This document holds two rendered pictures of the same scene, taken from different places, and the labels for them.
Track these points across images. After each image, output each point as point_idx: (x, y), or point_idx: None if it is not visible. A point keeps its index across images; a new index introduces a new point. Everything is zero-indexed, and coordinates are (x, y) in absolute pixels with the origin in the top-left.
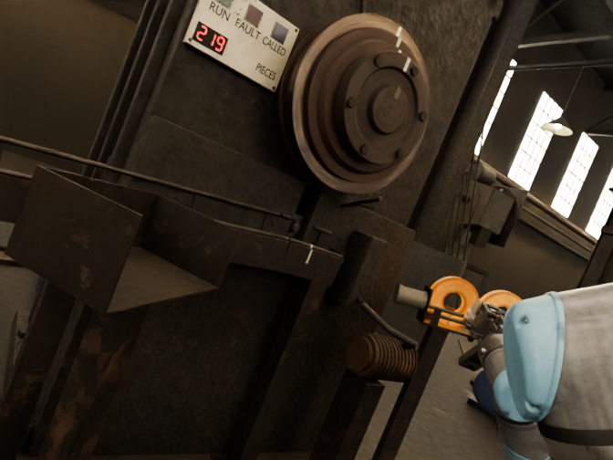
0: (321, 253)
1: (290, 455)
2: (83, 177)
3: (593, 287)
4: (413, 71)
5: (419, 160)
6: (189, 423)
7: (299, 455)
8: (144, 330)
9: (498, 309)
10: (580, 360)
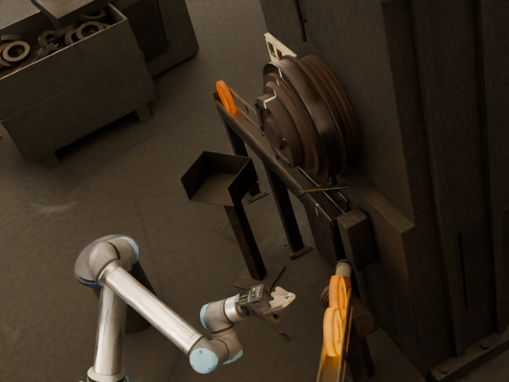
0: (320, 212)
1: (399, 355)
2: (217, 153)
3: (113, 239)
4: (266, 111)
5: (393, 161)
6: None
7: (404, 361)
8: None
9: (257, 292)
10: None
